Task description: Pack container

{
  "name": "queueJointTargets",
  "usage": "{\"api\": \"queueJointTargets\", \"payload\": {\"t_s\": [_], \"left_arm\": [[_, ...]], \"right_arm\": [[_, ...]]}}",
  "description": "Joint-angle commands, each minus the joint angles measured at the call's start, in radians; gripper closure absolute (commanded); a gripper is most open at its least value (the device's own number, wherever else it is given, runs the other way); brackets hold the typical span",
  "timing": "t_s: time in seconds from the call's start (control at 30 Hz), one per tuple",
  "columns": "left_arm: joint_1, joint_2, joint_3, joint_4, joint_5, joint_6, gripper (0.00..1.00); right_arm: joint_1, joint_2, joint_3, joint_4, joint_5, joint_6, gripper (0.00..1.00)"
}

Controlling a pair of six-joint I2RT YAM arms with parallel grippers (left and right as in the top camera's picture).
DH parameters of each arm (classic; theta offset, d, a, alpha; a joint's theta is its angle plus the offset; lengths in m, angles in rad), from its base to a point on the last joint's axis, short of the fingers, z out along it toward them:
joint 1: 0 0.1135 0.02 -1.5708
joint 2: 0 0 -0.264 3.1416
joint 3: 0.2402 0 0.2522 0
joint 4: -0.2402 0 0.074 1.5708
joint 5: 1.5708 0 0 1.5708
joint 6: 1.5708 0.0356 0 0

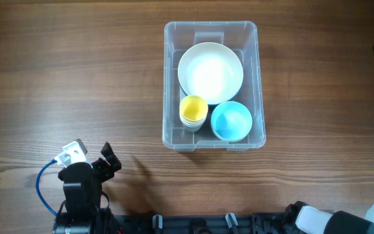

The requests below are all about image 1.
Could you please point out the cream cup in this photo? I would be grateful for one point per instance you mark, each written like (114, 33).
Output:
(191, 125)

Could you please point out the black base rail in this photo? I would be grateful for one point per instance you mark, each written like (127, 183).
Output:
(256, 223)

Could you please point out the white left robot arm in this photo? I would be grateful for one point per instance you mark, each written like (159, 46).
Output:
(81, 211)

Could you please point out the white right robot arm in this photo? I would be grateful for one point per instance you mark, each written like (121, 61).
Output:
(307, 219)

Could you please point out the grey cup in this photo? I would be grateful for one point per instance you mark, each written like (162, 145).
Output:
(192, 128)

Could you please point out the pink cup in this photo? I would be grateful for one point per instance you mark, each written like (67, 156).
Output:
(192, 122)

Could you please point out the light blue bowl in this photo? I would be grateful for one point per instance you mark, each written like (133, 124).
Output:
(231, 121)

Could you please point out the large cream bowl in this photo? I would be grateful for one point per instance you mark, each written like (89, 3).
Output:
(211, 71)

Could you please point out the clear plastic storage bin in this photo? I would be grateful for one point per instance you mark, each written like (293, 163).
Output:
(242, 38)

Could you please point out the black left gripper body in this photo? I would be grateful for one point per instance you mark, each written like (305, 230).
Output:
(102, 166)

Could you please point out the yellow cup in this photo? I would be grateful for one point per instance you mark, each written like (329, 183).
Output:
(193, 108)

